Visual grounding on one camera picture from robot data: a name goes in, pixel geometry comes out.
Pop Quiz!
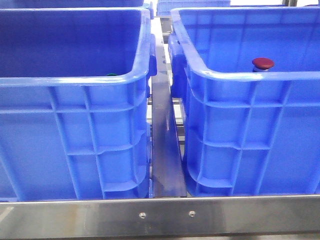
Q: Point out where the left blue plastic crate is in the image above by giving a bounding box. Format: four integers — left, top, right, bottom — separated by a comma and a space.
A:
0, 7, 157, 202

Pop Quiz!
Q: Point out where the stainless steel front rail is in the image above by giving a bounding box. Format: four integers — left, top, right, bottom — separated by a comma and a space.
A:
0, 195, 320, 239

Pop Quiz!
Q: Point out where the far right blue crate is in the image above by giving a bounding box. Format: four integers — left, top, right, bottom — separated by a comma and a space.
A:
156, 0, 231, 16

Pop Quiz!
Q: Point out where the red mushroom push button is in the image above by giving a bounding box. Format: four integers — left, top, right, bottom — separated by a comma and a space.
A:
252, 57, 275, 72

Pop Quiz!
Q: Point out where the far left blue crate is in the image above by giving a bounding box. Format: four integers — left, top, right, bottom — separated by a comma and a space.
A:
0, 0, 154, 19

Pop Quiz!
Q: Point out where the blue plastic crate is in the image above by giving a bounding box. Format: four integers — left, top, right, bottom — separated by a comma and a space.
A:
170, 6, 320, 197
0, 7, 157, 202

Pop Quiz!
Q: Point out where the right blue plastic crate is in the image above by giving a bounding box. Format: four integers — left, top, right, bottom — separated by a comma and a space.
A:
170, 6, 320, 197

